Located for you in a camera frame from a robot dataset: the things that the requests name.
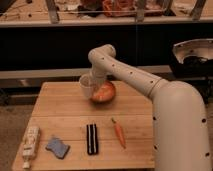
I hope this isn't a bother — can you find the white tube bottle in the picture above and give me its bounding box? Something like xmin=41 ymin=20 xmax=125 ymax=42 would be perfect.
xmin=22 ymin=126 xmax=41 ymax=171

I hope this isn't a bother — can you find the orange object on shelf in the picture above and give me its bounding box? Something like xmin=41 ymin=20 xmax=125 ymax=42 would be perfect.
xmin=102 ymin=0 xmax=166 ymax=17

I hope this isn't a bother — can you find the blue sponge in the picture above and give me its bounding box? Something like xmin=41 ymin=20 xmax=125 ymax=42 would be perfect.
xmin=45 ymin=137 xmax=70 ymax=159

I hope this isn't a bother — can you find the orange toy carrot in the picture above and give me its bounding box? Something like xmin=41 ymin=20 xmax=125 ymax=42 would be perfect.
xmin=112 ymin=119 xmax=126 ymax=148

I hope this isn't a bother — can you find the black striped eraser block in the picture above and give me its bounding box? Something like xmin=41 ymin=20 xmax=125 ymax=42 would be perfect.
xmin=86 ymin=124 xmax=99 ymax=155

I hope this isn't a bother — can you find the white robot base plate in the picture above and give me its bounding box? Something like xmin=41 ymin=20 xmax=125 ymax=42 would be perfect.
xmin=172 ymin=38 xmax=213 ymax=64

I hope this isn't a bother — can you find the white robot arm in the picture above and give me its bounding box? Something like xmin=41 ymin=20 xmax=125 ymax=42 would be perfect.
xmin=88 ymin=44 xmax=213 ymax=171

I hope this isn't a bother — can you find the wooden table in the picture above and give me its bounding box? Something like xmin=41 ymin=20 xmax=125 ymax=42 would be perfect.
xmin=28 ymin=81 xmax=154 ymax=171

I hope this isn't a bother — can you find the orange ceramic bowl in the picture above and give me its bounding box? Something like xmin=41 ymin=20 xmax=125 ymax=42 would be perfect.
xmin=91 ymin=81 xmax=116 ymax=103

